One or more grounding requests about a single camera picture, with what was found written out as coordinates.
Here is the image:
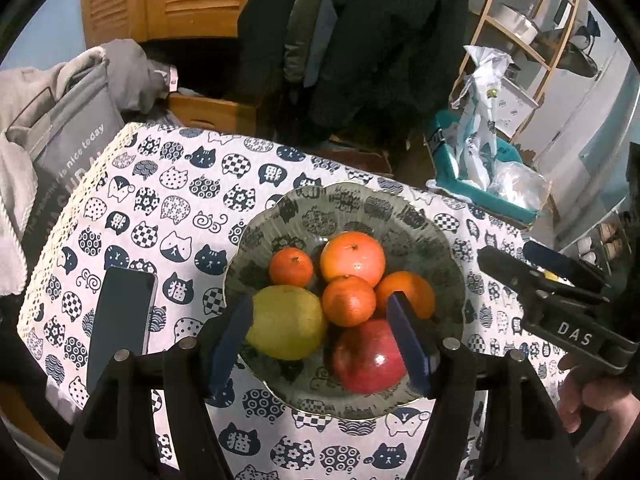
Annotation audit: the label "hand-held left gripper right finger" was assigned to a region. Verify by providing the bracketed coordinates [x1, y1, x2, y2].
[386, 292, 583, 480]

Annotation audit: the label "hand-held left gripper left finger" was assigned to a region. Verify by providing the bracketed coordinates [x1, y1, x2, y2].
[57, 294, 254, 480]

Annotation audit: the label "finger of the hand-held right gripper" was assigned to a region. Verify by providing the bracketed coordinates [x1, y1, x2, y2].
[477, 246, 552, 322]
[523, 241, 612, 292]

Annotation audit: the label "red apple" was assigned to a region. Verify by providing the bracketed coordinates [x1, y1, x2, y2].
[332, 319, 408, 395]

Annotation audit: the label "medium orange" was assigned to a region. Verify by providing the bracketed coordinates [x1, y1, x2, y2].
[321, 275, 377, 327]
[375, 271, 436, 320]

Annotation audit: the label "green pear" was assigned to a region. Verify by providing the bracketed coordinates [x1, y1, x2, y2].
[245, 285, 328, 361]

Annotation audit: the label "smoky glass plate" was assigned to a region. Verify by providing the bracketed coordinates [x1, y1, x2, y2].
[222, 182, 467, 421]

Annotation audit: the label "small tangerine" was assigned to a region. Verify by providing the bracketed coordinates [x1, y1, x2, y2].
[269, 248, 315, 288]

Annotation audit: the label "large orange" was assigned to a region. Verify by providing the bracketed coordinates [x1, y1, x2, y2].
[320, 231, 386, 288]

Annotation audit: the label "person's right hand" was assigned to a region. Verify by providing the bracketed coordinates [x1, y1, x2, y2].
[556, 352, 632, 434]

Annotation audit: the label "clear plastic bag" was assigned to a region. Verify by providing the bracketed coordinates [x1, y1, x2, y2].
[487, 161, 552, 212]

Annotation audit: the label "black smartphone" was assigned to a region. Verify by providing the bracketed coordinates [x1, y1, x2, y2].
[86, 266, 159, 388]

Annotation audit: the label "teal box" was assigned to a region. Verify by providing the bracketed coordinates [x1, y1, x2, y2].
[425, 110, 544, 227]

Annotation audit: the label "cat-print tablecloth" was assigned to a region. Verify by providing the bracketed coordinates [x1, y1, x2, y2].
[17, 122, 591, 480]

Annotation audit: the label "white printed plastic bag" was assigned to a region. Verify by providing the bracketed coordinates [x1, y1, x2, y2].
[450, 45, 517, 187]

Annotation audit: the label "white cardboard box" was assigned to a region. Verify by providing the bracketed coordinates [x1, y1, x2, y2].
[492, 82, 542, 129]

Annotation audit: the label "wooden shelf rack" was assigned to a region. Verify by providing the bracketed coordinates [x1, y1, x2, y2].
[457, 0, 584, 142]

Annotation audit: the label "wooden box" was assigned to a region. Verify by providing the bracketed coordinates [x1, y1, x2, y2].
[167, 94, 262, 139]

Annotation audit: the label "metal pot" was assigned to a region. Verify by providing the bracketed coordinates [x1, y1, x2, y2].
[497, 2, 539, 44]

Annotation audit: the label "white knit cloth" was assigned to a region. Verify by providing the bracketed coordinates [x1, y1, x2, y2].
[0, 125, 39, 297]

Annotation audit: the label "grey tote bag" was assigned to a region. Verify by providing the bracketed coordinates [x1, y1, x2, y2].
[5, 62, 126, 261]

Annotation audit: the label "dark hanging coats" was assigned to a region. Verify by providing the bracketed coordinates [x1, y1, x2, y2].
[237, 0, 471, 152]

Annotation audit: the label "grey jacket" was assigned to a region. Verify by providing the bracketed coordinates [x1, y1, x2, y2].
[97, 39, 177, 117]

